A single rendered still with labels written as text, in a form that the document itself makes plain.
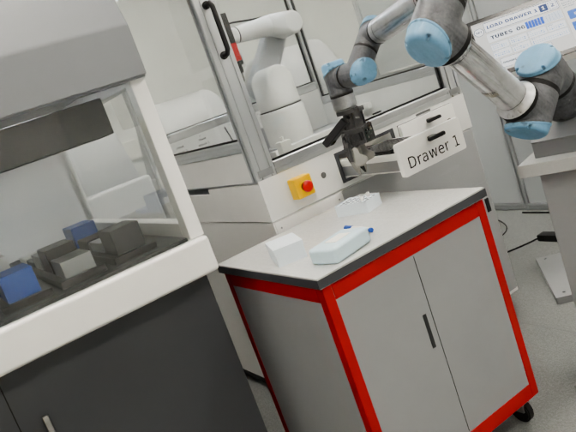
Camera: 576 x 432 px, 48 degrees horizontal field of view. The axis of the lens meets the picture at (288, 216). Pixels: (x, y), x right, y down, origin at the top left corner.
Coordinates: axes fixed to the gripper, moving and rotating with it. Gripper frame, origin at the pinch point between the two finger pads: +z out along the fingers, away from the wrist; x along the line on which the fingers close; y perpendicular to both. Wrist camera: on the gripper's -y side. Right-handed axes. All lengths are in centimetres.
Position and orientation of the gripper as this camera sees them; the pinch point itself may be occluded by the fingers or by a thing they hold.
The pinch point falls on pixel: (360, 170)
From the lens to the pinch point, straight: 211.3
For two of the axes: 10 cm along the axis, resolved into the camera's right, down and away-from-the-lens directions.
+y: 8.0, -1.5, -5.8
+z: 3.3, 9.2, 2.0
